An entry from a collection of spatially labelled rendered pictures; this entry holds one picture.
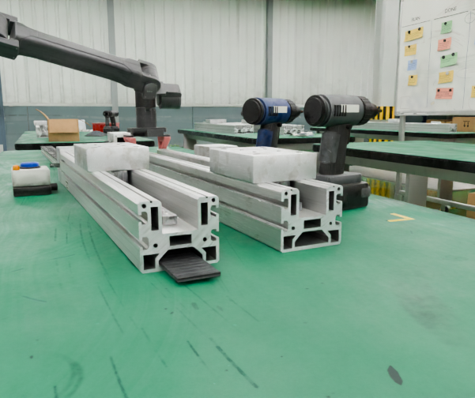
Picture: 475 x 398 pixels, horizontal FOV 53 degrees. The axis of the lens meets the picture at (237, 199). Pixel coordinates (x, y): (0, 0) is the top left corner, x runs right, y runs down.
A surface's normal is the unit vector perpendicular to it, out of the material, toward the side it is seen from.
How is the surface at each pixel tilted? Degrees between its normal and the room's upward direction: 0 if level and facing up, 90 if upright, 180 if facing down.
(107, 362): 0
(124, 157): 90
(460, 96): 90
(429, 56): 90
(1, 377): 0
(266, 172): 90
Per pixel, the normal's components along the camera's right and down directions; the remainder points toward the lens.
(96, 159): 0.44, 0.16
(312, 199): -0.90, 0.08
